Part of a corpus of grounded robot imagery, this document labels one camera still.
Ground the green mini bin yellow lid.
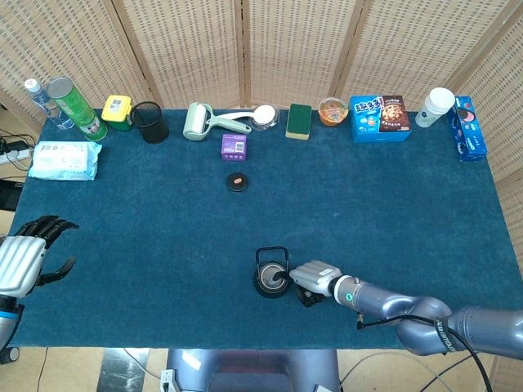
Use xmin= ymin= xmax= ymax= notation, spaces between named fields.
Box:
xmin=101 ymin=94 xmax=135 ymax=131

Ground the light blue wet wipes pack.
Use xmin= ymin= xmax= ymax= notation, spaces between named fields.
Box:
xmin=27 ymin=140 xmax=103 ymax=182

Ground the green cylindrical can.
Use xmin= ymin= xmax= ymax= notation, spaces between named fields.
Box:
xmin=46 ymin=77 xmax=109 ymax=142

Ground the clear plastic water bottle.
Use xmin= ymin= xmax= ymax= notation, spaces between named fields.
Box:
xmin=23 ymin=78 xmax=74 ymax=131

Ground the orange jelly cup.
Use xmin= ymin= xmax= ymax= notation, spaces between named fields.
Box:
xmin=318 ymin=96 xmax=350 ymax=127

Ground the black equipment box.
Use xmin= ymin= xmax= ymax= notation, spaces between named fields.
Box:
xmin=0 ymin=178 xmax=25 ymax=212

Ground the small purple box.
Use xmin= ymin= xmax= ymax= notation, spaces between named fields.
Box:
xmin=220 ymin=133 xmax=249 ymax=163

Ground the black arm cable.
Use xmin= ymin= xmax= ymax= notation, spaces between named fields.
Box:
xmin=355 ymin=313 xmax=495 ymax=392

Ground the dark blue sandwich cookie box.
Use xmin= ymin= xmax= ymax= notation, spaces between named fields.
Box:
xmin=445 ymin=96 xmax=489 ymax=163

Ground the light green lint roller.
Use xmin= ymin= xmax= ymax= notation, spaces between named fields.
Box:
xmin=182 ymin=101 xmax=253 ymax=142

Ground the black mesh pen holder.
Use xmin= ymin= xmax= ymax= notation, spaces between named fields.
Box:
xmin=130 ymin=100 xmax=170 ymax=145

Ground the grey-blue robot torso base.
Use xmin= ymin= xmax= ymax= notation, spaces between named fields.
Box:
xmin=165 ymin=349 xmax=340 ymax=392

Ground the white round long-handled brush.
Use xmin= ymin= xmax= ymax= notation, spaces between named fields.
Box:
xmin=214 ymin=104 xmax=281 ymax=132

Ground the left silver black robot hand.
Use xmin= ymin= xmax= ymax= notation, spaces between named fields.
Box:
xmin=0 ymin=215 xmax=80 ymax=298

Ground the black teapot with handle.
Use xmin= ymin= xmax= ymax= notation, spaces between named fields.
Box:
xmin=253 ymin=246 xmax=293 ymax=299

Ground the blue carpet table mat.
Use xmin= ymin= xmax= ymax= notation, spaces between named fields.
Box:
xmin=0 ymin=108 xmax=523 ymax=351

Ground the green and yellow sponge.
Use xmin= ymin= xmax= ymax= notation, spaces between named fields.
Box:
xmin=284 ymin=103 xmax=313 ymax=141

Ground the white power strip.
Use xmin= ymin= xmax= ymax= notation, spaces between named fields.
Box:
xmin=0 ymin=147 xmax=34 ymax=165

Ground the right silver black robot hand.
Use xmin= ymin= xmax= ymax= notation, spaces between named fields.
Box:
xmin=277 ymin=260 xmax=342 ymax=308

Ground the black teapot lid wooden knob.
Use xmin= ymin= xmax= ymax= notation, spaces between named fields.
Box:
xmin=226 ymin=171 xmax=251 ymax=194

